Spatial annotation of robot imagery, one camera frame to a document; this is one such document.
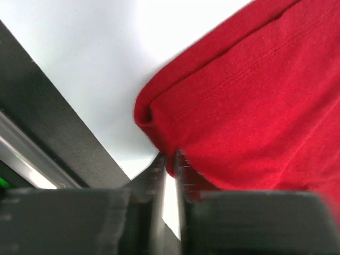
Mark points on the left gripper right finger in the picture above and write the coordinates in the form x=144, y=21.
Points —
x=213, y=221

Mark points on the aluminium front rail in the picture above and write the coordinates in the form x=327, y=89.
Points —
x=23, y=156

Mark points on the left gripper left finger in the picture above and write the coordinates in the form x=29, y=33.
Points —
x=125, y=220

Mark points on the red t shirt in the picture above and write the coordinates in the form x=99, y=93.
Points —
x=254, y=105

